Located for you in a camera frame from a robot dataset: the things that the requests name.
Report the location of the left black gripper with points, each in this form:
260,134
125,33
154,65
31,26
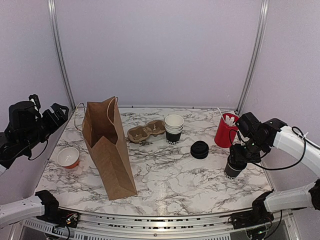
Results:
62,118

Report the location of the stack of paper cups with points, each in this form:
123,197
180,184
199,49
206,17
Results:
173,124

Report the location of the left aluminium frame post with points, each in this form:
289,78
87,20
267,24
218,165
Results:
59,52

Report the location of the white straw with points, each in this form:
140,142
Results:
221,112

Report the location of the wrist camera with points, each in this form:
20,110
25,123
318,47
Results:
247,124
35,99

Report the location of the orange white bowl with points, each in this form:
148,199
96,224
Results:
68,157

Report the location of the aluminium front rail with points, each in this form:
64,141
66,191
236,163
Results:
232,225

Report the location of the brown paper bag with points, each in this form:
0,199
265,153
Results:
104,136

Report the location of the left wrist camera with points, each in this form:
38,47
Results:
35,99

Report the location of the aluminium frame post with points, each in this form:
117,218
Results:
259,37
59,52

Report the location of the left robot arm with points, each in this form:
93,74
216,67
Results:
20,180

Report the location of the stack of black lids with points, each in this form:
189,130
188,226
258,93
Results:
199,149

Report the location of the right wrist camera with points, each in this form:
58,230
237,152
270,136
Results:
247,124

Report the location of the black takeout coffee cup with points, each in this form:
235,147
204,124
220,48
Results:
232,170

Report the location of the right aluminium frame post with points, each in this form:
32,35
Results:
259,37

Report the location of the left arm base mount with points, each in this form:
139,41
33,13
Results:
53,213

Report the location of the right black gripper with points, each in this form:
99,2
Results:
236,155

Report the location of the cardboard cup carrier tray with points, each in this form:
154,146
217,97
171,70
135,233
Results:
141,133

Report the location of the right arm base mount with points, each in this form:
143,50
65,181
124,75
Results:
256,216

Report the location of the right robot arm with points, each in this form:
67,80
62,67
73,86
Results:
262,136

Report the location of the red cylindrical holder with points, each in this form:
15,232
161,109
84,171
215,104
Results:
226,131

